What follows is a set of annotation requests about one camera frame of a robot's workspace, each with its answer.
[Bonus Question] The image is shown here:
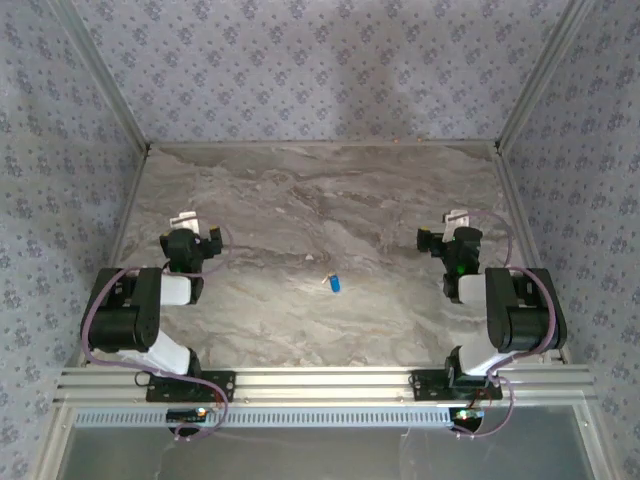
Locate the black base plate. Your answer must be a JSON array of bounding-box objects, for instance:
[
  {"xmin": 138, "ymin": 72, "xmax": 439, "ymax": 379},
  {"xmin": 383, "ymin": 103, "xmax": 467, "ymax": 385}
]
[
  {"xmin": 144, "ymin": 370, "xmax": 237, "ymax": 404},
  {"xmin": 409, "ymin": 369, "xmax": 504, "ymax": 401}
]

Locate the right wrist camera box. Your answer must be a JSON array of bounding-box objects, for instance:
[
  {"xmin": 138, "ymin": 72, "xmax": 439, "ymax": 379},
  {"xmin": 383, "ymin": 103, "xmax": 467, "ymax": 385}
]
[{"xmin": 443, "ymin": 209, "xmax": 471, "ymax": 236}]

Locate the grey metal panel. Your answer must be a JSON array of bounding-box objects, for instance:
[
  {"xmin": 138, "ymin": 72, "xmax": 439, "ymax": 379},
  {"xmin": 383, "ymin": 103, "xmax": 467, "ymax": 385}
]
[{"xmin": 37, "ymin": 404, "xmax": 616, "ymax": 480}]

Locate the slotted grey cable tray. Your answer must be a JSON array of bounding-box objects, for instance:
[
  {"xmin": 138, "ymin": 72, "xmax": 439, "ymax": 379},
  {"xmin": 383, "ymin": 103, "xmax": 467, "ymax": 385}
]
[{"xmin": 74, "ymin": 405, "xmax": 454, "ymax": 429}]

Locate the aluminium left side rail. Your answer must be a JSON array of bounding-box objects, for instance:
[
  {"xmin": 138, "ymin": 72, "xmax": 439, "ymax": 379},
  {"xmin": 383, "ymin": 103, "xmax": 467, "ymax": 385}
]
[{"xmin": 69, "ymin": 144, "xmax": 154, "ymax": 369}]

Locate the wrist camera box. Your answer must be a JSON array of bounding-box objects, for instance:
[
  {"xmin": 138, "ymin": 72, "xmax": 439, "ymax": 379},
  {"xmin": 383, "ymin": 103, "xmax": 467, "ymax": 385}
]
[
  {"xmin": 169, "ymin": 211, "xmax": 201, "ymax": 234},
  {"xmin": 443, "ymin": 209, "xmax": 471, "ymax": 236}
]

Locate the aluminium right corner post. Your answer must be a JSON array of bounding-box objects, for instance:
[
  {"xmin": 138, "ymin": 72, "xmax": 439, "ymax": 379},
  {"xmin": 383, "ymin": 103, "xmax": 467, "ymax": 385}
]
[{"xmin": 494, "ymin": 0, "xmax": 599, "ymax": 151}]

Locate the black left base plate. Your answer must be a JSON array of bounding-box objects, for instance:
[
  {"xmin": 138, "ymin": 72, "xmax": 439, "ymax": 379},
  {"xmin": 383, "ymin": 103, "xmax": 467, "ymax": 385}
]
[{"xmin": 144, "ymin": 370, "xmax": 237, "ymax": 404}]

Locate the aluminium corner post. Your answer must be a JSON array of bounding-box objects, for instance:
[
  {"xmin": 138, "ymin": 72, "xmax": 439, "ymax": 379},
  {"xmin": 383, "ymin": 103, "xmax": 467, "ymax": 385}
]
[
  {"xmin": 47, "ymin": 0, "xmax": 152, "ymax": 151},
  {"xmin": 494, "ymin": 0, "xmax": 599, "ymax": 151}
]

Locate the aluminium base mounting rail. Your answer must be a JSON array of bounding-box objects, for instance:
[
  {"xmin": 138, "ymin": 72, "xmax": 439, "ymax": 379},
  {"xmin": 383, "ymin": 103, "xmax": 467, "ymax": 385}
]
[{"xmin": 52, "ymin": 364, "xmax": 599, "ymax": 404}]

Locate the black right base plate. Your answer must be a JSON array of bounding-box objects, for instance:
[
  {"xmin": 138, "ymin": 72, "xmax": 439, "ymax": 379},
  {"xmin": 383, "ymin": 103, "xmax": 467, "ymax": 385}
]
[{"xmin": 409, "ymin": 369, "xmax": 504, "ymax": 401}]

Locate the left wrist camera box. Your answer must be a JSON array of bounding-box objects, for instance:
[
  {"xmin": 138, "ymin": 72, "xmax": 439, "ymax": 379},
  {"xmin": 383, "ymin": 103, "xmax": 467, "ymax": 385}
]
[{"xmin": 169, "ymin": 211, "xmax": 201, "ymax": 234}]

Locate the aluminium right side rail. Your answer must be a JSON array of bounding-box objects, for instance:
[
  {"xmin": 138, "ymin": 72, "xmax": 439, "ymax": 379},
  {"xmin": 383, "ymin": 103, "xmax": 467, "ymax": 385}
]
[{"xmin": 492, "ymin": 144, "xmax": 572, "ymax": 364}]

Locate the aluminium left corner post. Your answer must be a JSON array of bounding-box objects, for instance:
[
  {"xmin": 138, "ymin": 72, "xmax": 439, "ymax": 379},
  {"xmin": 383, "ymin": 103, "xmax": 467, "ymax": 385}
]
[{"xmin": 47, "ymin": 0, "xmax": 152, "ymax": 151}]

